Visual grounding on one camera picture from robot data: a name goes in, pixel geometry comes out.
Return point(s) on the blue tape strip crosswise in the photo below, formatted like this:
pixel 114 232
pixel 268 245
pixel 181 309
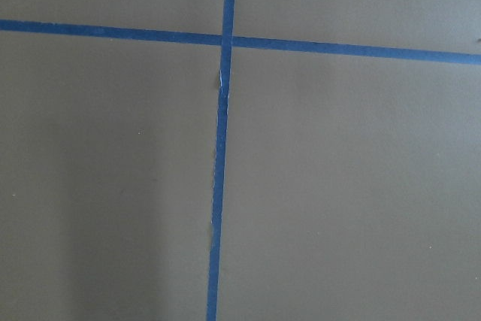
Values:
pixel 239 41

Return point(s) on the blue tape strip lengthwise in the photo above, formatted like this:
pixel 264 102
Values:
pixel 219 162

